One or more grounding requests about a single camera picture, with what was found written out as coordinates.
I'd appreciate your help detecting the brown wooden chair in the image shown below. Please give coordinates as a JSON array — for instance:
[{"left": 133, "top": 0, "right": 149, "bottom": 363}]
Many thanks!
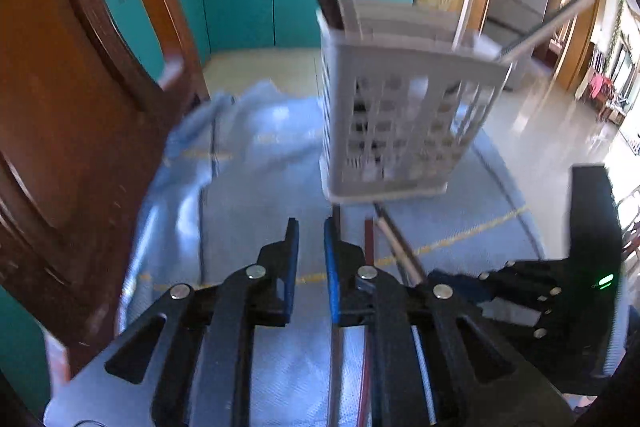
[{"left": 0, "top": 0, "right": 212, "bottom": 379}]

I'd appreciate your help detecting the green hanging vine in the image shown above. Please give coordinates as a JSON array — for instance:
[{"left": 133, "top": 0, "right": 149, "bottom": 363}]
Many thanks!
[{"left": 606, "top": 0, "right": 627, "bottom": 74}]

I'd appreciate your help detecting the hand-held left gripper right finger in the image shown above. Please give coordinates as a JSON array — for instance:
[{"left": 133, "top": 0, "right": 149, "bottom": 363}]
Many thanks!
[{"left": 323, "top": 217, "right": 517, "bottom": 427}]

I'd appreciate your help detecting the pink cloth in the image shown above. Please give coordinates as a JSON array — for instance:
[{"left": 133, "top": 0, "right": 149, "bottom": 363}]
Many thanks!
[{"left": 586, "top": 73, "right": 615, "bottom": 104}]

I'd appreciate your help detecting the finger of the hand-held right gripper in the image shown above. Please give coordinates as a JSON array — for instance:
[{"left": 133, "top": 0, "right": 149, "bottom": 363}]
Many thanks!
[
  {"left": 427, "top": 258, "right": 572, "bottom": 304},
  {"left": 475, "top": 297, "right": 572, "bottom": 359}
]

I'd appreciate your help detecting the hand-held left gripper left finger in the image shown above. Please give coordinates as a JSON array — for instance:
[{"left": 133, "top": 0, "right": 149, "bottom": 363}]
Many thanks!
[{"left": 104, "top": 217, "right": 301, "bottom": 427}]

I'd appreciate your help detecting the dark red chopstick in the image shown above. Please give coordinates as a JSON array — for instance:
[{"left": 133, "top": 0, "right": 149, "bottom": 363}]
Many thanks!
[{"left": 356, "top": 217, "right": 375, "bottom": 427}]

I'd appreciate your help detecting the brown wooden door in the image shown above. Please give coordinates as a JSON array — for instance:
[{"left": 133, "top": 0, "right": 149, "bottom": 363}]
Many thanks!
[{"left": 550, "top": 0, "right": 584, "bottom": 58}]

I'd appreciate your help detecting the brown chopstick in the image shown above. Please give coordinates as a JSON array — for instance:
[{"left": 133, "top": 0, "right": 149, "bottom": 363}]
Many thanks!
[{"left": 373, "top": 202, "right": 429, "bottom": 286}]

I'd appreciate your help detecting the blue striped cloth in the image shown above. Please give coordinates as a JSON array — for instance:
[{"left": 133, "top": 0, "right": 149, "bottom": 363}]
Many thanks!
[{"left": 45, "top": 79, "right": 577, "bottom": 427}]

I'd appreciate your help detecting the white plastic utensil basket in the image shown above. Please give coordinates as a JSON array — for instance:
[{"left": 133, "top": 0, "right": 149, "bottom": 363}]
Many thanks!
[{"left": 318, "top": 0, "right": 517, "bottom": 204}]

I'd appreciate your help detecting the grey chopstick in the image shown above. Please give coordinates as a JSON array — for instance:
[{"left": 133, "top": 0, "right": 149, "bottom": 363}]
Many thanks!
[{"left": 326, "top": 204, "right": 346, "bottom": 427}]

